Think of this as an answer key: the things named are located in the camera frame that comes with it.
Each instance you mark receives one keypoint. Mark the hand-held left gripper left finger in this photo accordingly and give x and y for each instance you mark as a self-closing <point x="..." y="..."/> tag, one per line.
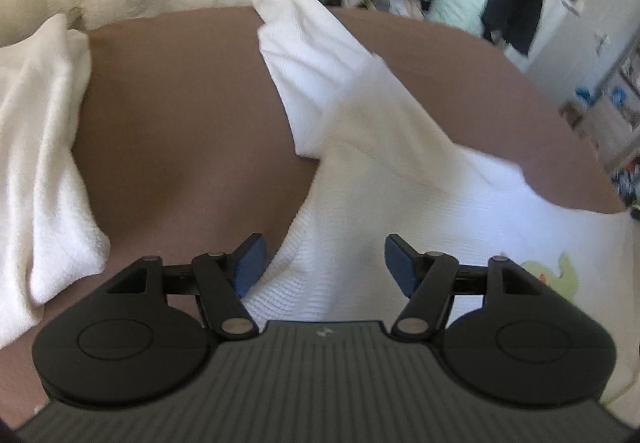
<point x="250" y="263"/>

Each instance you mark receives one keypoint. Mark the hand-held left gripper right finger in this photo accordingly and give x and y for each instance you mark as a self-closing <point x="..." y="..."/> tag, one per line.
<point x="400" y="263"/>

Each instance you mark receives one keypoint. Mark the white waffle bathrobe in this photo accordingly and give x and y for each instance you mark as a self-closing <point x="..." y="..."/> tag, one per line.
<point x="400" y="163"/>

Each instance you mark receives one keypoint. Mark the pile of clothes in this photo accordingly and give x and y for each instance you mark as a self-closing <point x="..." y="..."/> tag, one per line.
<point x="400" y="0"/>

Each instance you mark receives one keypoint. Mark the cream fleece blanket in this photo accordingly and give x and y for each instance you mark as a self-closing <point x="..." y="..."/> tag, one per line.
<point x="40" y="148"/>

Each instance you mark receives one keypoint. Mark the white shelf unit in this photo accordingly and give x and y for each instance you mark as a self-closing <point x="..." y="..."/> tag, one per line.
<point x="605" y="113"/>

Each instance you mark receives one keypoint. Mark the mint green garment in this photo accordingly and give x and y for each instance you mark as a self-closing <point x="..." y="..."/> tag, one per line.
<point x="460" y="5"/>

